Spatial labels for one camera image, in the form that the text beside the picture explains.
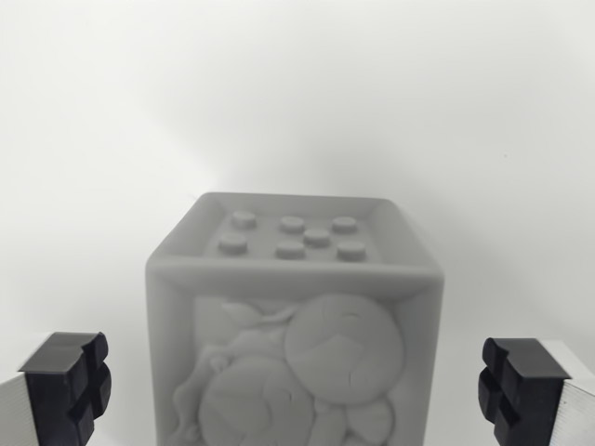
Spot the grey embossed studded cube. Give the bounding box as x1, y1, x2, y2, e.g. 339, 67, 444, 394
144, 190, 447, 446

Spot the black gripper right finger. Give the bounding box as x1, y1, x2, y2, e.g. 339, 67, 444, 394
477, 335, 595, 446

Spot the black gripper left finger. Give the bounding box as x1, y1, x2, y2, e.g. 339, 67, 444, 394
0, 330, 113, 446

